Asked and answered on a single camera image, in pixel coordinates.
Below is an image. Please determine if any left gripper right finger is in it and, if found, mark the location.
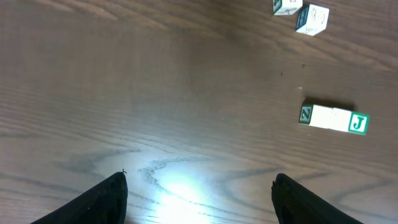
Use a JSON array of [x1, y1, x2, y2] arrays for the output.
[[271, 173, 361, 224]]

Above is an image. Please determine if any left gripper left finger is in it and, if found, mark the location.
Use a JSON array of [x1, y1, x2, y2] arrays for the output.
[[32, 172, 128, 224]]

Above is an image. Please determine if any plain white wooden block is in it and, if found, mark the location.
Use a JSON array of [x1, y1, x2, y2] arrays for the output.
[[299, 105, 333, 129]]

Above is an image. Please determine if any blue edged picture block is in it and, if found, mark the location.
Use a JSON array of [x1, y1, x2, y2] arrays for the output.
[[329, 108, 352, 132]]

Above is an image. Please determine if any green letter J block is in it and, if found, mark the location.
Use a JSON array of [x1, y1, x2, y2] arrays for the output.
[[348, 111, 370, 135]]

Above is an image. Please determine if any wooden block round picture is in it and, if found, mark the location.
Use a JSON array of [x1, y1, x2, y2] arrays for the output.
[[295, 4, 330, 36]]

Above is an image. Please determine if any wooden block animal picture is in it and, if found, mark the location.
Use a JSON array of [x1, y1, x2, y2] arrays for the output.
[[272, 0, 303, 16]]

